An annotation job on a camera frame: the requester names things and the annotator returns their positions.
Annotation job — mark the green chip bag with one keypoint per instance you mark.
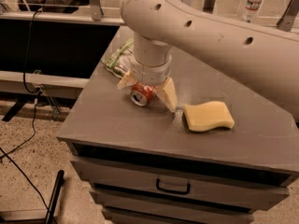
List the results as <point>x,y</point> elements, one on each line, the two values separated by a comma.
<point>119,62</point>

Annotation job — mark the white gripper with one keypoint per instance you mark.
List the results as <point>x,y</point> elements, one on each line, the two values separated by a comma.
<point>149,73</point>

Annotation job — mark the clear plastic water bottle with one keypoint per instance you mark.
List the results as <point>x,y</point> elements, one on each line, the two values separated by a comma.
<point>251,10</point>

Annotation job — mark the black metal floor stand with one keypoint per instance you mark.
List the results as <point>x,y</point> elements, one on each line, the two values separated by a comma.
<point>44,215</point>

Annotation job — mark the grey drawer cabinet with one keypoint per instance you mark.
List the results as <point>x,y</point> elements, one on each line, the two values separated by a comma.
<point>120,149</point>

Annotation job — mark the dark metal railing post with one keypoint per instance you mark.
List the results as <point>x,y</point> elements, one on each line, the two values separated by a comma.
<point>287,20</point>

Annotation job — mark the black drawer handle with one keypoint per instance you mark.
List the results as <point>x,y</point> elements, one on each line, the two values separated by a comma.
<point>172,188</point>

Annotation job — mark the red coke can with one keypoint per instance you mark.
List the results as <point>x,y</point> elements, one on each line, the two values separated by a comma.
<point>141,94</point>

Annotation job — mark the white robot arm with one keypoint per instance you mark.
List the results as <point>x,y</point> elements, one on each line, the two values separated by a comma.
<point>265,60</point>

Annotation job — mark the yellow sponge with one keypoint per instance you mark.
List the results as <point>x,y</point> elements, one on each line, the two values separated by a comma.
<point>208,116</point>

